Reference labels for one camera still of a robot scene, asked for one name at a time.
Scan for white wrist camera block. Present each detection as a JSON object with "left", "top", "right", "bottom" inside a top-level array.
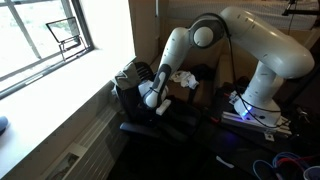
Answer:
[{"left": 155, "top": 98, "right": 173, "bottom": 117}]

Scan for grey cloth on chair back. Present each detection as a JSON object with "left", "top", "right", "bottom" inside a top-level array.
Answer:
[{"left": 113, "top": 62, "right": 142, "bottom": 91}]

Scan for tan leather armchair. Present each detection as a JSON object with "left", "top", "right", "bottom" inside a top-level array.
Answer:
[{"left": 149, "top": 35, "right": 259, "bottom": 108}]

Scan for black robot table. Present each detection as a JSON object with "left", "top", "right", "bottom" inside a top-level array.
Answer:
[{"left": 194, "top": 83, "right": 320, "bottom": 168}]

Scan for black wire frame stand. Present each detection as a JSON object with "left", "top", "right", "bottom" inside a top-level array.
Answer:
[{"left": 45, "top": 16, "right": 89, "bottom": 63}]

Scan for window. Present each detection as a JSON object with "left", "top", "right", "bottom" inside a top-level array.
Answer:
[{"left": 0, "top": 0, "right": 95, "bottom": 102}]

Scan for white scrap on floor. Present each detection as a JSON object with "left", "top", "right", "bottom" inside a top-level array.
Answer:
[{"left": 215, "top": 155, "right": 236, "bottom": 170}]

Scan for black tripod stand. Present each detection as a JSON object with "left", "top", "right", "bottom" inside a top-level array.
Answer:
[{"left": 280, "top": 0, "right": 320, "bottom": 18}]

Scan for blue round object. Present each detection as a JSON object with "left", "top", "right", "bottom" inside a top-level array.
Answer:
[{"left": 0, "top": 115, "right": 10, "bottom": 137}]

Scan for white wall radiator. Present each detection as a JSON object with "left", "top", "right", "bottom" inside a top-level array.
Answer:
[{"left": 41, "top": 99, "right": 130, "bottom": 180}]

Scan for black mesh office chair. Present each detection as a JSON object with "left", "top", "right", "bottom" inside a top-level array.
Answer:
[{"left": 112, "top": 61, "right": 204, "bottom": 143}]

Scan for blue coiled cables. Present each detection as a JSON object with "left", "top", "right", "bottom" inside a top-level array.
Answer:
[{"left": 251, "top": 151, "right": 314, "bottom": 180}]

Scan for aluminium mounting rail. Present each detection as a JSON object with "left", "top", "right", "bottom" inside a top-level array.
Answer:
[{"left": 220, "top": 110, "right": 294, "bottom": 143}]

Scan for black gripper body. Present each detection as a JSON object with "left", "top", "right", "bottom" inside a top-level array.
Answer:
[{"left": 141, "top": 105, "right": 160, "bottom": 123}]

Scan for white crumpled cloth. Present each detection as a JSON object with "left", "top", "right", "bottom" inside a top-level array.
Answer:
[{"left": 169, "top": 70, "right": 200, "bottom": 90}]

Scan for navy blue garment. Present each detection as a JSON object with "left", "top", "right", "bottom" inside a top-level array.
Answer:
[{"left": 190, "top": 64, "right": 216, "bottom": 83}]

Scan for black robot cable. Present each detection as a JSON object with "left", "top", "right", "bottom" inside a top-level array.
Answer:
[{"left": 225, "top": 31, "right": 286, "bottom": 130}]

